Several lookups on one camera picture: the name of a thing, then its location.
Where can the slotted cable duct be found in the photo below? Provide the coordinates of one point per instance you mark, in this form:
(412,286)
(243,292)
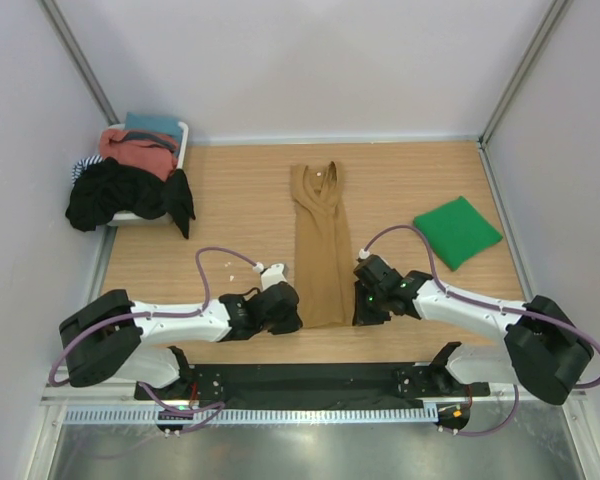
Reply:
(147,414)

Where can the teal folded garment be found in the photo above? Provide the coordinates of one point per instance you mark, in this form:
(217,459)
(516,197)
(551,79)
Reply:
(162,124)

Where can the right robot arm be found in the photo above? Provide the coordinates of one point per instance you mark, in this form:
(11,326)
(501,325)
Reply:
(534,345)

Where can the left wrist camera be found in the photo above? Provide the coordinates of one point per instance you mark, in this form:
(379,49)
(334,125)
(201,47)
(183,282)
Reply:
(270,275)

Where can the salmon pink garment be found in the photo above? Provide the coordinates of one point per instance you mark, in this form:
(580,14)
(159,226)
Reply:
(152,152)

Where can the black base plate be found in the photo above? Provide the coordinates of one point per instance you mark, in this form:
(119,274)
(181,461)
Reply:
(321,388)

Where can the green tank top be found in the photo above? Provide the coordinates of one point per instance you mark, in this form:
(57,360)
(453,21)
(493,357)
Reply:
(457,231)

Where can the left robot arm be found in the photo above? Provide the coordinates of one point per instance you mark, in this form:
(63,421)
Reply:
(116,337)

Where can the striped garment in bin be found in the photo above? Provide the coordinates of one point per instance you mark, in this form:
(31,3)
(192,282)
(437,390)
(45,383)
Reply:
(83,164)

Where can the tan tank top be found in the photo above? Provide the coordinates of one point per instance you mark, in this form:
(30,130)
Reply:
(323,260)

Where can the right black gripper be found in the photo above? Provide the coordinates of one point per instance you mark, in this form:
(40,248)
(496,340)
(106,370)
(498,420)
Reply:
(362,315)

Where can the black tank top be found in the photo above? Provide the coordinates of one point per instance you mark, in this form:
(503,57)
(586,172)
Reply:
(178,201)

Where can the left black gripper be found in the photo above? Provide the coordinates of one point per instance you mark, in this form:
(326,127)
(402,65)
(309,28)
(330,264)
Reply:
(293,323)

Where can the black garment over bin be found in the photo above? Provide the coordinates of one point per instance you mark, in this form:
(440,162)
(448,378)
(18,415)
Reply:
(109,188)

